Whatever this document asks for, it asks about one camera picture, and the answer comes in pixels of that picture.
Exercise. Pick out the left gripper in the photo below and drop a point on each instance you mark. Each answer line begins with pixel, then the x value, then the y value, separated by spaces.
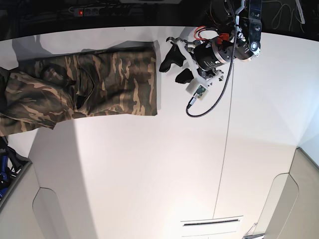
pixel 212 48

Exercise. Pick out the blue black items in bin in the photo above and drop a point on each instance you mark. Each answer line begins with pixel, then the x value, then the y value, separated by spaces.
pixel 11 163

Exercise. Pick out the camouflage T-shirt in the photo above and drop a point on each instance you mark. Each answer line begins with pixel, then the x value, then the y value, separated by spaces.
pixel 45 91

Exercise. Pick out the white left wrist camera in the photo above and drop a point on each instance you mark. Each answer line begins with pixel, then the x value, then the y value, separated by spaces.
pixel 198 88

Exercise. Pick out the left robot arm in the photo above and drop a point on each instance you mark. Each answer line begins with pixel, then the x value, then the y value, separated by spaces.
pixel 239 12

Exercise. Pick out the black power strip red switch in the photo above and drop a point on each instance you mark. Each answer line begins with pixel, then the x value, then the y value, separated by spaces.
pixel 90 11

